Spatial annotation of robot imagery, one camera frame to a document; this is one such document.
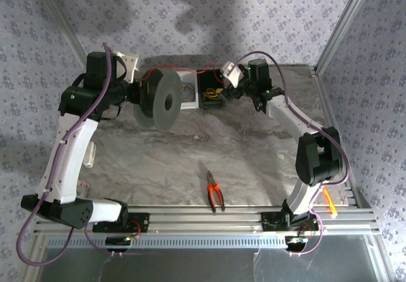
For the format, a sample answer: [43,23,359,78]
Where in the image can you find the grey perforated cable spool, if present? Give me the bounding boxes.
[133,67,184,134]

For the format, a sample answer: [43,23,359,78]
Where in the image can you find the red cable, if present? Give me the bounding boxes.
[140,62,223,83]

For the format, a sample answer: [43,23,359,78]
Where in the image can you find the black open box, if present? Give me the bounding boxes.
[195,68,226,109]

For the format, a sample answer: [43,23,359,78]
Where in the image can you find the white open box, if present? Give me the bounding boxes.
[176,70,200,111]

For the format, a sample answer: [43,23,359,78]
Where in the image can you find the small controller circuit board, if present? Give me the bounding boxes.
[105,234,133,252]
[284,234,307,252]

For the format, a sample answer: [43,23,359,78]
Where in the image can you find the grey metal panel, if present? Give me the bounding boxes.
[23,234,393,282]

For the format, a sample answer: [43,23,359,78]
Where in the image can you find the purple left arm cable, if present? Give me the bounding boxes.
[15,42,142,267]

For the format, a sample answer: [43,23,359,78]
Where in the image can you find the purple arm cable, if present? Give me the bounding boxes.
[15,42,142,267]
[234,51,351,257]

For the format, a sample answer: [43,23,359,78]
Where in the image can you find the yellow cable bundle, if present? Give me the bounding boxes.
[202,87,225,101]

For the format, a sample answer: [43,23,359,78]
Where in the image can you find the blue cable coil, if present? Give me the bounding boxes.
[181,81,196,102]

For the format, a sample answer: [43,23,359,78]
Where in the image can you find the aluminium frame post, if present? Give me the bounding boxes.
[35,0,89,61]
[313,0,376,75]

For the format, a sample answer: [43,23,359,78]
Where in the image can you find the orange handled pliers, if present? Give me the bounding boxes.
[199,160,226,214]

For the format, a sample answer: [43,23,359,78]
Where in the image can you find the aluminium extrusion rail base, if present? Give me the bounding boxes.
[33,204,380,235]

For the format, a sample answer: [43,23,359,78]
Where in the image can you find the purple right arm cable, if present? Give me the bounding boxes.
[234,51,351,257]

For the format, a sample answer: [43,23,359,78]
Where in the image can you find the grey slotted cable duct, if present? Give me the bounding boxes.
[46,234,288,248]

